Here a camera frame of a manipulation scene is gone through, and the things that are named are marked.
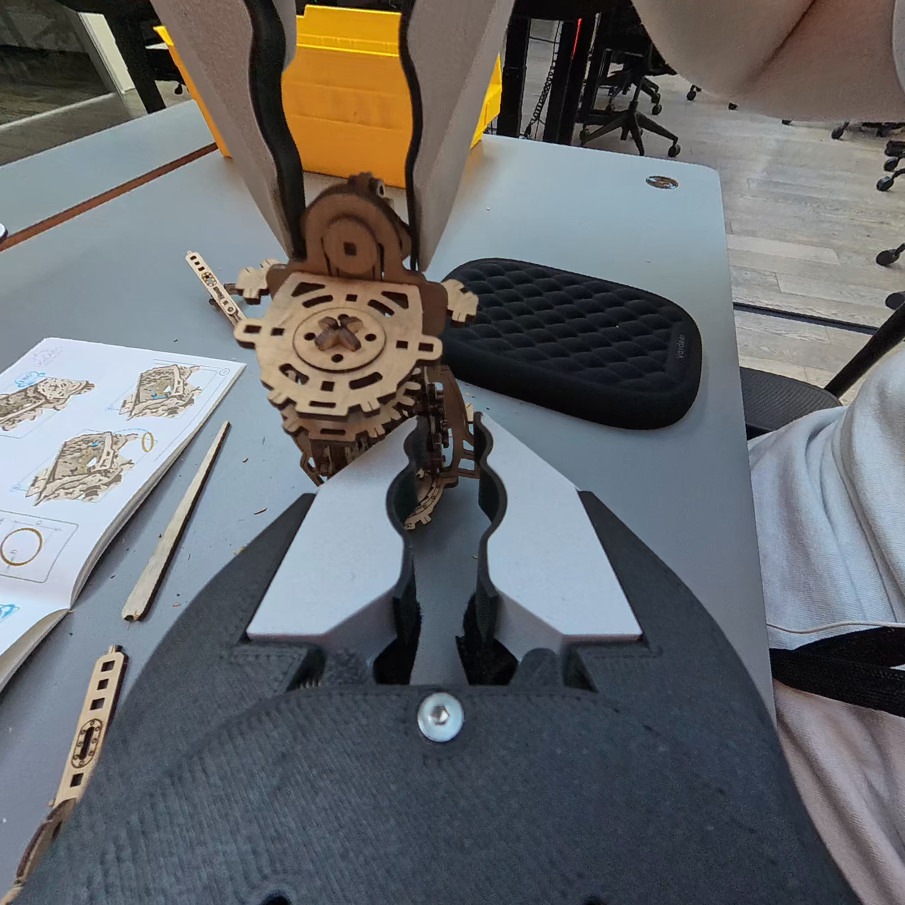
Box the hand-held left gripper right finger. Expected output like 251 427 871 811
465 412 647 685

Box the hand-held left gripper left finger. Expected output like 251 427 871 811
245 452 420 685

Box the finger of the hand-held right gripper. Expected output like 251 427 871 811
149 0 308 261
396 0 520 276

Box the wooden gear assembly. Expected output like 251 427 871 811
283 364 485 533

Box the wooden cross plate assembly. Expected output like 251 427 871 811
235 173 479 443

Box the person's right forearm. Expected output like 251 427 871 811
629 0 905 124

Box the adjoining grey desk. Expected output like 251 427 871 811
0 99 216 234

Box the black table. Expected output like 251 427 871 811
53 0 186 114

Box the yellow plastic bin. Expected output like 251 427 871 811
152 3 504 178

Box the tapered wooden stick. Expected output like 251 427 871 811
122 421 231 623

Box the white instruction booklet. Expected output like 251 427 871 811
0 337 247 690

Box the wooden slotted strip with crosspiece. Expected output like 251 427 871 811
185 251 247 328

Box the black quilted wrist rest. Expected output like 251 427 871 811
440 258 703 431

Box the dark grey office chair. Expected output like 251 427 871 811
739 297 905 441

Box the person's white shirt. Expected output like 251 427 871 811
748 354 905 905

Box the black table frame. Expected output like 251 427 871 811
495 0 602 146

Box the black harness strap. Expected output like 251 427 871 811
769 625 905 718

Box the black floor cable cover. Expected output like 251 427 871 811
732 300 885 333

